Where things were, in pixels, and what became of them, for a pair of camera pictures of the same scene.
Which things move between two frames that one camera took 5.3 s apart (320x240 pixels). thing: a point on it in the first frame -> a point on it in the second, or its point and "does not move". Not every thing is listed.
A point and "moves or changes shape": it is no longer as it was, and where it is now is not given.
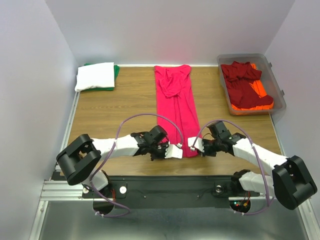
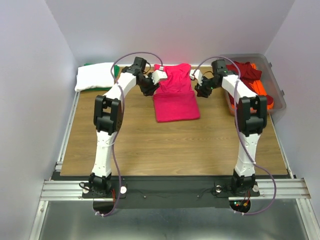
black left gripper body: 157,150 -> 147,81
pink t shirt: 175,101 moves or changes shape
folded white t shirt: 98,75 does not move
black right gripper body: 211,146 -> 210,82
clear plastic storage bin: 250,85 does not move
